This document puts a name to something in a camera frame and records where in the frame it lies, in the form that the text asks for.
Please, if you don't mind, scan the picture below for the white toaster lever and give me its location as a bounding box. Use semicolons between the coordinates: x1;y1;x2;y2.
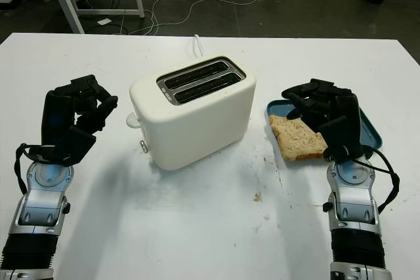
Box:
124;112;142;129

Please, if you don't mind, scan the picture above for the white toaster power cord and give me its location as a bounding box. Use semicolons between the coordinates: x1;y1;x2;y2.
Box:
192;33;205;58

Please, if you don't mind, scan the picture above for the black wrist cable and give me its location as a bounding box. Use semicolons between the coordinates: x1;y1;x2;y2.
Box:
327;145;401;218
14;143;43;195

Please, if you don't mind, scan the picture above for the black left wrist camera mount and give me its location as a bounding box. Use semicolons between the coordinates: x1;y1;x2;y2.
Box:
28;127;96;167

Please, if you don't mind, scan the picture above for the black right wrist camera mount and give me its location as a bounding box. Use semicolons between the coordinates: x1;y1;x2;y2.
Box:
317;115;350;164

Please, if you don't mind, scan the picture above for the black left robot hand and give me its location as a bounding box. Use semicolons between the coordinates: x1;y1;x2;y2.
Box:
41;75;119;150

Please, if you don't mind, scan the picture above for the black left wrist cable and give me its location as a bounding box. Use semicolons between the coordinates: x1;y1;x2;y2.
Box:
14;143;43;195

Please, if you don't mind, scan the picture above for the cream two-slot toaster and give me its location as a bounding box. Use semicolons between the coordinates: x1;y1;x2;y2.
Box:
124;55;257;172

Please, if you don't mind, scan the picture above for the blue plastic tray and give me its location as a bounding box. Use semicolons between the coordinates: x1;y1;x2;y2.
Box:
264;98;384;150

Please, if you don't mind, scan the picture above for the brown bread slice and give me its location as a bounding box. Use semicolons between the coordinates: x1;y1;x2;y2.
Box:
268;114;329;162

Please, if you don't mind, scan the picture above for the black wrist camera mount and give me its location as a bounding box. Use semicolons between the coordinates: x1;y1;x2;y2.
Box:
317;115;350;164
28;127;96;167

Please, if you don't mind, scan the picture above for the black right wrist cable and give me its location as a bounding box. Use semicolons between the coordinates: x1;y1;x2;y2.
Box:
327;145;401;218

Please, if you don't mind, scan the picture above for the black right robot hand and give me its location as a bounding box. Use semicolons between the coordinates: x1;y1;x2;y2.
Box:
281;78;364;159

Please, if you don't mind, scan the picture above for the white floor cable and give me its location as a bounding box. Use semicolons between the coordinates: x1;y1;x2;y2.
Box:
149;0;291;35

